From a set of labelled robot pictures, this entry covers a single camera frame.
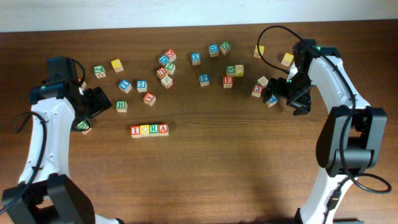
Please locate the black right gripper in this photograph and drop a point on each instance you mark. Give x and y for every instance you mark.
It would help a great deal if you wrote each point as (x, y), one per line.
(301, 104)

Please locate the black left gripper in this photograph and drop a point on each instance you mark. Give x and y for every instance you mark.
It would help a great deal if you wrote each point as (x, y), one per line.
(100, 102)

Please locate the red I wooden block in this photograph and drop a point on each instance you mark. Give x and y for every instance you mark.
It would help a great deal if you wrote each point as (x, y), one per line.
(135, 131)

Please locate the green R wooden block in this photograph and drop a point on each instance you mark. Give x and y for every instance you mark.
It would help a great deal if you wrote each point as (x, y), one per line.
(154, 130)

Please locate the red A wooden block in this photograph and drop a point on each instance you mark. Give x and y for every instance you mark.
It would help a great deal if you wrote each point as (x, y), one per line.
(163, 129)

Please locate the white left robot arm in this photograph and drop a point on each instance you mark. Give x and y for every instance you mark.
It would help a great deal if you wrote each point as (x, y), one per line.
(45, 192)

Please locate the red 6 wooden block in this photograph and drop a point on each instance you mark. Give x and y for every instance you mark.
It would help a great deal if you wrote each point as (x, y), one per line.
(83, 86)

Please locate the blue L wooden block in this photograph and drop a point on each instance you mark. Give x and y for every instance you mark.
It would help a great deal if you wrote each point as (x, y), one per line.
(272, 101)

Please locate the green B wooden block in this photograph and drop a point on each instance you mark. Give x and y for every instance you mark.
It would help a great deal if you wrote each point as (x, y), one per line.
(121, 106)

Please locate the green J wooden block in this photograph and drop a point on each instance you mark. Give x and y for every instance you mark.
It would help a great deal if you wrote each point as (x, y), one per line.
(99, 71)

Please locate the blue T wooden block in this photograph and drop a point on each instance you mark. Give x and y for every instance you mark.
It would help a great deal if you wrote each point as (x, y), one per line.
(125, 86)

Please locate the plain O wooden block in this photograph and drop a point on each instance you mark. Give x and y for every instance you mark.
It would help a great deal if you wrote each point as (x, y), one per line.
(263, 81)

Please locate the yellow top block right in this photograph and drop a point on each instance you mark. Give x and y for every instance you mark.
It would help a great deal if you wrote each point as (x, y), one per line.
(287, 59)

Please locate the red 3 wooden block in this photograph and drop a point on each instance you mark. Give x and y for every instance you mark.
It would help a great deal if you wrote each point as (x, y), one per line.
(257, 90)

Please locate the blue 5 wooden block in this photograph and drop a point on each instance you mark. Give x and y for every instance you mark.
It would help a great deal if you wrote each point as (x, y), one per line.
(141, 86)

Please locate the red Y wooden block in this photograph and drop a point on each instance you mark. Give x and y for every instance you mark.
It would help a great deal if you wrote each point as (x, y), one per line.
(149, 98)

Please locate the yellow top block far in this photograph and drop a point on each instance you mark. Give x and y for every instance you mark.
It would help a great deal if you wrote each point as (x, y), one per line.
(259, 51)

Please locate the yellow sided wooden block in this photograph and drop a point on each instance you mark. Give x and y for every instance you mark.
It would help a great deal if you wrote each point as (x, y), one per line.
(239, 70)

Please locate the red E wooden block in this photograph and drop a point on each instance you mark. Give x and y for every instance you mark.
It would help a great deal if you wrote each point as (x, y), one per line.
(227, 82)

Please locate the green V wooden block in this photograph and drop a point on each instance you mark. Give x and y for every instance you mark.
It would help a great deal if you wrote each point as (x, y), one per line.
(230, 70)

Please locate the red U wooden block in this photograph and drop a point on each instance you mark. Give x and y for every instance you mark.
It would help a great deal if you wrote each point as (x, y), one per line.
(161, 72)

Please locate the plain diamond wooden block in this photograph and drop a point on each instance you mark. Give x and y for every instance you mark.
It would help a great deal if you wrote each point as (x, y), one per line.
(167, 82)

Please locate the blue D wooden block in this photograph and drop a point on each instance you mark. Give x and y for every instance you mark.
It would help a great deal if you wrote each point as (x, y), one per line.
(163, 59)

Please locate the green Z wooden block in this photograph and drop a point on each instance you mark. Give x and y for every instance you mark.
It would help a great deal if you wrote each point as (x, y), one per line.
(170, 68)

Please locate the green N wooden block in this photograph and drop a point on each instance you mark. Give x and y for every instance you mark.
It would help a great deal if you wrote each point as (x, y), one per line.
(225, 47)

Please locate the red Q wooden block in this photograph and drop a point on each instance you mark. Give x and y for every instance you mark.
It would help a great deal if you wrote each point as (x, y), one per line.
(171, 55)

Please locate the blue H wooden block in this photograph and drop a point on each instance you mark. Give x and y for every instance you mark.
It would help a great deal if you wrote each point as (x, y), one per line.
(214, 50)

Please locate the blue P wooden block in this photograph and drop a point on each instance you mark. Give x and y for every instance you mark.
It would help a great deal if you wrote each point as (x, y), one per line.
(204, 80)

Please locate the blue X wooden block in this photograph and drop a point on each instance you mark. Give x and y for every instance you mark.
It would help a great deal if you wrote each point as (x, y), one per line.
(196, 58)

